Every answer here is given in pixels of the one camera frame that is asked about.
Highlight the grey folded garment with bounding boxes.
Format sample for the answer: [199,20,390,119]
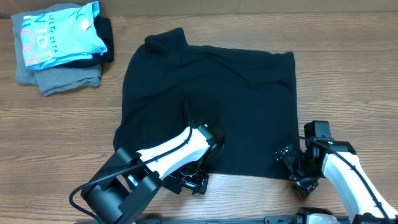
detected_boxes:
[11,3,102,96]

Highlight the black t-shirt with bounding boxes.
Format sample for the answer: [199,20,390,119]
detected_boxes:
[113,28,299,179]

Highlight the light blue printed t-shirt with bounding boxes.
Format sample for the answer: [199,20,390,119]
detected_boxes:
[21,1,108,70]

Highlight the black folded garment in stack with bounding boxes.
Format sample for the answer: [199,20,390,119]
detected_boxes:
[60,16,114,68]

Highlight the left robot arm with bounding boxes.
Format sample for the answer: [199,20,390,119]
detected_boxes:
[80,123,224,223]

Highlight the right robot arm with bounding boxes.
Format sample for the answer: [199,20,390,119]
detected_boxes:
[274,121,397,223]

